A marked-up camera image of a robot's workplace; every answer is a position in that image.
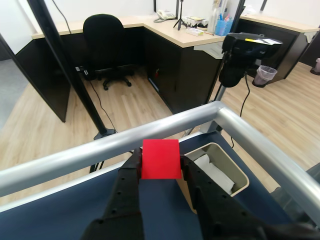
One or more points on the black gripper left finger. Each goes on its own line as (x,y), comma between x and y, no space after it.
(120,200)

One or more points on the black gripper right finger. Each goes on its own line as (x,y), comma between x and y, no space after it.
(215,212)

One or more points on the red cube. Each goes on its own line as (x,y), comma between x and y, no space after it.
(161,160)

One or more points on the beige plastic box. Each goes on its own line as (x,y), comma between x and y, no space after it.
(240,172)

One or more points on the black floor box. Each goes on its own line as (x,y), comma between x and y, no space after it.
(86,72)

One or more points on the white paper padding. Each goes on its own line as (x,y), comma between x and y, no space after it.
(215,172)

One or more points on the dark blue table mat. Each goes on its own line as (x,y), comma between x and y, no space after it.
(62,212)

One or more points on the small red fire extinguisher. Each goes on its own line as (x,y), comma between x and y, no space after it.
(157,73)

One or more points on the mesh waste bin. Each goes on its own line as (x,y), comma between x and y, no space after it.
(265,76)

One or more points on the black stand pole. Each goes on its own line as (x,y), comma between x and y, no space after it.
(62,62)

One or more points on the black office chair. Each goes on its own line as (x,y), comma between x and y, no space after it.
(103,37)

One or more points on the black webcam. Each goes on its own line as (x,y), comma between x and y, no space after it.
(250,45)

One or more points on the beige top black desk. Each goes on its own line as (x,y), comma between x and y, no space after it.
(275,37)
(160,30)

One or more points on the white power strip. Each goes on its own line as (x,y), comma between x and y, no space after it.
(195,31)

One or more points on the blue pen holder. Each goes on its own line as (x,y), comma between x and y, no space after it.
(223,27)

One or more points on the white desk telephone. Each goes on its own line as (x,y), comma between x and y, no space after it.
(165,15)

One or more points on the small black tripod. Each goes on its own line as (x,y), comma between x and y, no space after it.
(180,15)

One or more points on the aluminium tube rail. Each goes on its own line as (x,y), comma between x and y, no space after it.
(275,160)
(100,150)

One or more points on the aluminium table edge rail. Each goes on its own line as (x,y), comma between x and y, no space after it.
(62,185)

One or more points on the aluminium frame post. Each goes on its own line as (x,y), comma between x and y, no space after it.
(207,127)

